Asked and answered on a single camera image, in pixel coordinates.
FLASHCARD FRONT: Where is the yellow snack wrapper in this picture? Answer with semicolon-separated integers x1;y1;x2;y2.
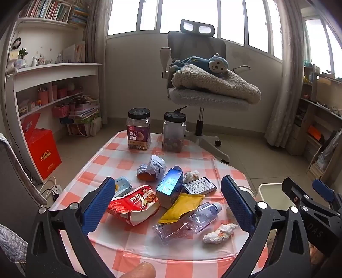
158;193;205;224

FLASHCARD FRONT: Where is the white trash bin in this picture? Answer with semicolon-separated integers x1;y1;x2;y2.
258;183;287;209

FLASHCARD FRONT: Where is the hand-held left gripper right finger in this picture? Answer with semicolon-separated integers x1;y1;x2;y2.
221;175;312;278

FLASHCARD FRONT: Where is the pile of papers and bags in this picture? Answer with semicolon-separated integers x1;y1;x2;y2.
68;95;102;137

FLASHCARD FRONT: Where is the beige curtain beside wooden desk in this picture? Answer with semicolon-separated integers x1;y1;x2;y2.
264;0;308;155

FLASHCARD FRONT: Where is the white paper ball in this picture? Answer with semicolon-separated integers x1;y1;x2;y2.
137;155;165;178

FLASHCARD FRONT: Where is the blue monkey plush toy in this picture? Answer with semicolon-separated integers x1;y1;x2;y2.
171;54;229;78

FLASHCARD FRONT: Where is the wooden desk shelf unit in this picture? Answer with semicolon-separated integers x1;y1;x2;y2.
291;65;342;185

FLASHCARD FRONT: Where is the small light blue carton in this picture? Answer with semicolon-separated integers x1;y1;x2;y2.
114;176;132;198

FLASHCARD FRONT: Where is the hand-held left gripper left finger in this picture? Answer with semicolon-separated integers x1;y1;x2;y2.
26;176;116;278

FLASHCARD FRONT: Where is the orange flat box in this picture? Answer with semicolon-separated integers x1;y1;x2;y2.
307;126;322;141

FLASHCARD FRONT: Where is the long crumpled tissue wad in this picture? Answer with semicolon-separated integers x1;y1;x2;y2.
203;223;238;244

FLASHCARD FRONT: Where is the flat grey labelled box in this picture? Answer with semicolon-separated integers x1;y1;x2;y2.
183;177;217;195

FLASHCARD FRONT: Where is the orange white checked tablecloth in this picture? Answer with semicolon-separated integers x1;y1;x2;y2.
49;130;270;278

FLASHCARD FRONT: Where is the red gift box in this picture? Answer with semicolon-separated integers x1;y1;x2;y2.
21;113;62;181

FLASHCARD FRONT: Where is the grey office chair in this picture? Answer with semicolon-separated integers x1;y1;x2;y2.
160;19;261;164

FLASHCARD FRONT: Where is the pink storage basket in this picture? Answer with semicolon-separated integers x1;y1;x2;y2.
52;104;70;118

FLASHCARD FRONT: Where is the beige curtain beside bookshelf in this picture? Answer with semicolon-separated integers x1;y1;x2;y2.
84;0;113;125

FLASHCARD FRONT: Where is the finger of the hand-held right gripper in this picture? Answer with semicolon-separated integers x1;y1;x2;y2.
312;179;342;214
282;177;314;211

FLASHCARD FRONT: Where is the small crumpled tissue wad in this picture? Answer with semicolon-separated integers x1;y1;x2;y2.
184;171;200;183

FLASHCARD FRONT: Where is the clear jar with dark nuts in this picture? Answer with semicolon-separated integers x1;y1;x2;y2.
162;112;187;154

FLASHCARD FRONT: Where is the blue milk carton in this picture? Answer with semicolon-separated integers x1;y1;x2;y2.
156;166;184;209

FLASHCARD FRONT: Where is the crushed clear plastic bottle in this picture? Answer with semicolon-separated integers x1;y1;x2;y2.
153;202;223;242

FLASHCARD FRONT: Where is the purple label nut jar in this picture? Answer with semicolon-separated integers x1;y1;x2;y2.
126;108;152;151

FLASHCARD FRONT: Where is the beige fleece blanket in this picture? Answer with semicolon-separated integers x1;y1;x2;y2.
172;64;262;105

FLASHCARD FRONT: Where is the white bookshelf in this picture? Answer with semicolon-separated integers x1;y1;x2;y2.
1;16;103;185

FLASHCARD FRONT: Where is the person's left hand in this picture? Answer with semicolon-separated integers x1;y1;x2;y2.
128;262;156;278

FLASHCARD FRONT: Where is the row of books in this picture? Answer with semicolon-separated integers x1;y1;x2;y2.
19;0;88;27

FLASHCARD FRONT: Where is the red snack bag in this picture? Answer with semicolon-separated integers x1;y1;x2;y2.
106;185;160;226

